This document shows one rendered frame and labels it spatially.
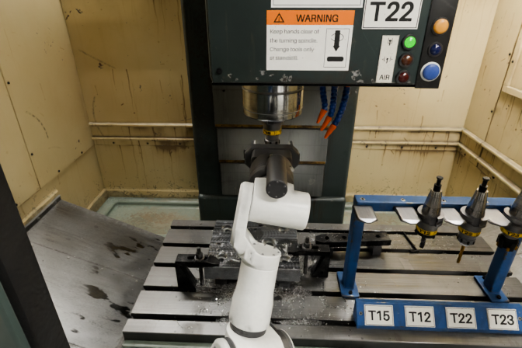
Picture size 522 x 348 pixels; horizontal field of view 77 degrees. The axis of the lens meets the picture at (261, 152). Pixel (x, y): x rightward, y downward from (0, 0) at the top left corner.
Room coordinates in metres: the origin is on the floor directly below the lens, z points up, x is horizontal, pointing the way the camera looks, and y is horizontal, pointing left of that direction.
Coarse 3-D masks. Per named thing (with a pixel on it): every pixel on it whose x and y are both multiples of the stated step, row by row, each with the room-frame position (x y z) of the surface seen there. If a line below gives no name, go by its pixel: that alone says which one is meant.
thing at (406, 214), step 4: (396, 208) 0.73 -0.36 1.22; (400, 208) 0.73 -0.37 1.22; (404, 208) 0.73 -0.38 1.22; (408, 208) 0.73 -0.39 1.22; (412, 208) 0.73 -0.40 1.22; (396, 212) 0.71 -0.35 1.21; (400, 212) 0.71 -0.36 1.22; (404, 212) 0.71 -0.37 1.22; (408, 212) 0.71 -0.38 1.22; (412, 212) 0.71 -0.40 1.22; (400, 216) 0.69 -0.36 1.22; (404, 216) 0.69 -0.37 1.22; (408, 216) 0.69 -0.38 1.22; (412, 216) 0.69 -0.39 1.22; (416, 216) 0.69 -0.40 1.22; (400, 220) 0.68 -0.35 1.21; (404, 220) 0.68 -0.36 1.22; (408, 220) 0.68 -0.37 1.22; (412, 220) 0.68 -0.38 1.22; (416, 220) 0.68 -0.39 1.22; (420, 220) 0.68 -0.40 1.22
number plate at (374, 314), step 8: (368, 304) 0.64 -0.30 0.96; (376, 304) 0.64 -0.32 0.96; (368, 312) 0.63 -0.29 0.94; (376, 312) 0.63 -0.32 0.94; (384, 312) 0.63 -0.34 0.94; (392, 312) 0.63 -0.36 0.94; (368, 320) 0.62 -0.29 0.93; (376, 320) 0.62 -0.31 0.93; (384, 320) 0.62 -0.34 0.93; (392, 320) 0.62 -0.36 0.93
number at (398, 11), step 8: (392, 0) 0.63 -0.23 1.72; (400, 0) 0.63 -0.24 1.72; (408, 0) 0.63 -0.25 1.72; (416, 0) 0.63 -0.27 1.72; (392, 8) 0.63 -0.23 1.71; (400, 8) 0.63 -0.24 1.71; (408, 8) 0.63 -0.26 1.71; (416, 8) 0.63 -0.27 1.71; (392, 16) 0.63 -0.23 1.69; (400, 16) 0.63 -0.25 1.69; (408, 16) 0.63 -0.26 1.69; (384, 24) 0.63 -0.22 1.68; (392, 24) 0.63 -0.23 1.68; (400, 24) 0.63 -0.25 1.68; (408, 24) 0.63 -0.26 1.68
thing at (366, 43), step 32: (224, 0) 0.64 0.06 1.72; (256, 0) 0.64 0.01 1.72; (224, 32) 0.64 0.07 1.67; (256, 32) 0.64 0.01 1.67; (384, 32) 0.63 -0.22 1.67; (416, 32) 0.63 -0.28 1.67; (224, 64) 0.64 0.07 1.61; (256, 64) 0.64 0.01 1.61; (352, 64) 0.63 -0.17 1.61; (416, 64) 0.63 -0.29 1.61
